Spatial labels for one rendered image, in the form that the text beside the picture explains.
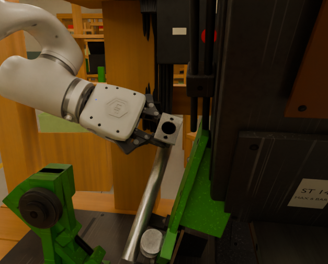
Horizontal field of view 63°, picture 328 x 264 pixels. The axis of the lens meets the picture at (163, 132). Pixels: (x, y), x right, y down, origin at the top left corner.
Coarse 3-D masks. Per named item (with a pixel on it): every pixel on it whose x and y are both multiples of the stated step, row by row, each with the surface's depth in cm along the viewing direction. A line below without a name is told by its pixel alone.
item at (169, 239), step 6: (168, 228) 42; (168, 234) 42; (174, 234) 42; (168, 240) 41; (174, 240) 41; (162, 246) 42; (168, 246) 41; (162, 252) 40; (168, 252) 40; (156, 258) 48; (162, 258) 41; (168, 258) 40
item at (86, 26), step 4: (84, 24) 910; (88, 24) 916; (72, 28) 920; (84, 28) 914; (88, 28) 920; (100, 28) 913; (88, 32) 959; (84, 44) 926; (88, 52) 941; (88, 60) 946; (88, 64) 950; (88, 80) 967; (92, 80) 967
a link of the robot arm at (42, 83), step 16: (16, 64) 48; (32, 64) 48; (48, 64) 49; (64, 64) 50; (0, 80) 47; (16, 80) 47; (32, 80) 47; (48, 80) 47; (64, 80) 48; (16, 96) 48; (32, 96) 47; (48, 96) 47; (64, 96) 47; (48, 112) 49
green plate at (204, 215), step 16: (208, 128) 40; (208, 144) 40; (192, 160) 38; (208, 160) 39; (192, 176) 38; (208, 176) 39; (192, 192) 41; (208, 192) 40; (176, 208) 41; (192, 208) 42; (208, 208) 41; (176, 224) 41; (192, 224) 42; (208, 224) 42; (224, 224) 41
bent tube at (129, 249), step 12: (168, 120) 49; (180, 120) 49; (156, 132) 48; (168, 132) 54; (156, 156) 58; (168, 156) 57; (156, 168) 58; (156, 180) 58; (144, 192) 57; (156, 192) 57; (144, 204) 55; (144, 216) 54; (132, 228) 53; (144, 228) 53; (132, 240) 51; (132, 252) 50
